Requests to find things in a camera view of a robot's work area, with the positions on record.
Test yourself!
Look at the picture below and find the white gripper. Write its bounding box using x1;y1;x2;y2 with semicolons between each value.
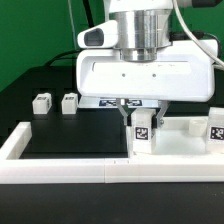
76;20;215;128

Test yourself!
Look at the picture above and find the white square tabletop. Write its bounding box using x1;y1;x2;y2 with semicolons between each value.
125;116;224;159

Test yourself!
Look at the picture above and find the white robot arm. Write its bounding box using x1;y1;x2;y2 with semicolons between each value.
76;0;224;125

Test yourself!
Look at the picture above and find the white marker tag plate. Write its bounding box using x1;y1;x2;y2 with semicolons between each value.
78;96;159;108

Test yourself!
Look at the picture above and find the white U-shaped obstacle fence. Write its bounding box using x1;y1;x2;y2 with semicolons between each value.
0;122;224;184

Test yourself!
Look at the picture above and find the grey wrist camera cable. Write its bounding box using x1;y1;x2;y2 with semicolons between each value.
171;0;224;71

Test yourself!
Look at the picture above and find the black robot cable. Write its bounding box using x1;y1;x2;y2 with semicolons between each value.
43;0;94;68

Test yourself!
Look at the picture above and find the thin white cable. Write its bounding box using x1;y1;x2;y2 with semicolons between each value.
67;0;78;51

